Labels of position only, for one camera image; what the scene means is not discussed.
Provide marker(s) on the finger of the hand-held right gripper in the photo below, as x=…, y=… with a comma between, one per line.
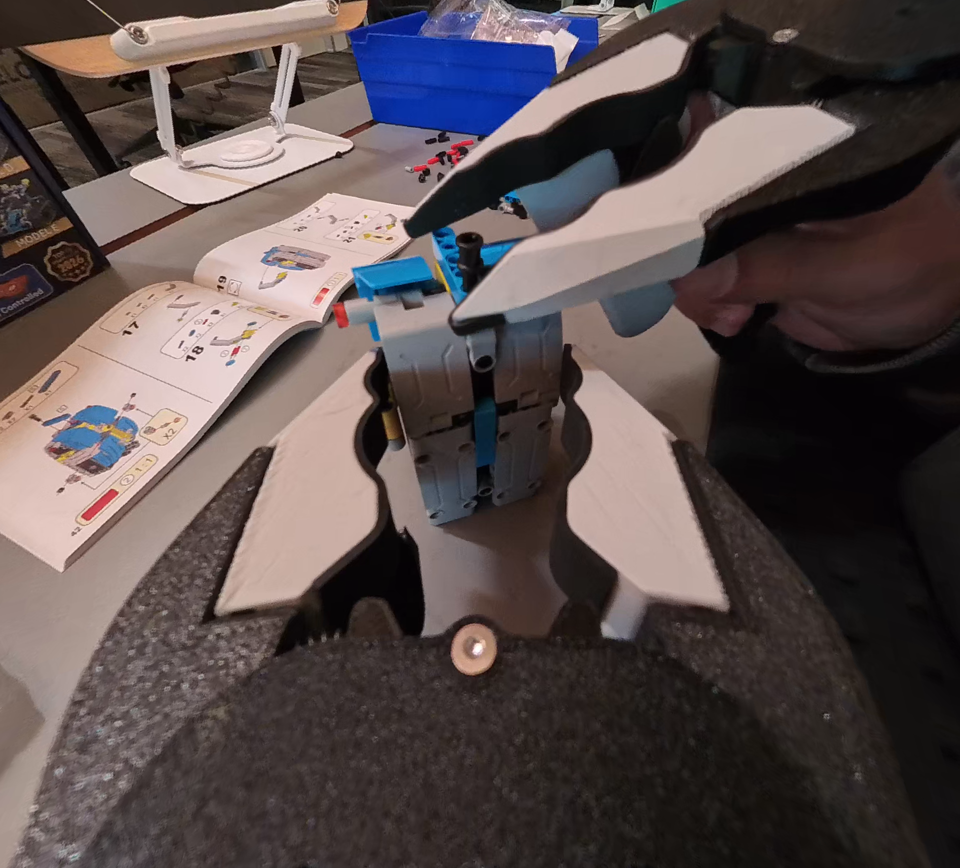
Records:
x=637, y=238
x=585, y=103

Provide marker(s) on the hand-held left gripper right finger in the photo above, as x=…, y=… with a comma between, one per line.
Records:
x=645, y=508

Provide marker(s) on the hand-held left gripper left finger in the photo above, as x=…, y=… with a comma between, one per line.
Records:
x=307, y=508

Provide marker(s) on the black brick axle pin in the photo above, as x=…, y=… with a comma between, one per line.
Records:
x=470, y=257

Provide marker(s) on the blue brick toy car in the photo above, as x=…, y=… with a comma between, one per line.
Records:
x=435, y=388

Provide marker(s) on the blue brick beam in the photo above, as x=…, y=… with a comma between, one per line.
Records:
x=450, y=260

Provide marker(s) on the grey desk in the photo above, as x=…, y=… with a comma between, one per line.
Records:
x=315, y=170

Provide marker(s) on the person's right hand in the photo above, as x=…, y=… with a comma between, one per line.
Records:
x=847, y=283

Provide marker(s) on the crumpled clear plastic bag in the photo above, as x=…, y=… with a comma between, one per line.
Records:
x=487, y=20

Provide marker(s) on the blue storage bin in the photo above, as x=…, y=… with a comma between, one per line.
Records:
x=450, y=80

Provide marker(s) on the pile of small brick parts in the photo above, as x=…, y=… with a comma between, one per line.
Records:
x=442, y=159

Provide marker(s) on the open instruction booklet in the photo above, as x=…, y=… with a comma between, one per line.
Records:
x=150, y=395

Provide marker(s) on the white adjustable stand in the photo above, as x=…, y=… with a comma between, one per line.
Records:
x=232, y=155

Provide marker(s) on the dark robot kit box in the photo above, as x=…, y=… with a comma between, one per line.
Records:
x=37, y=245

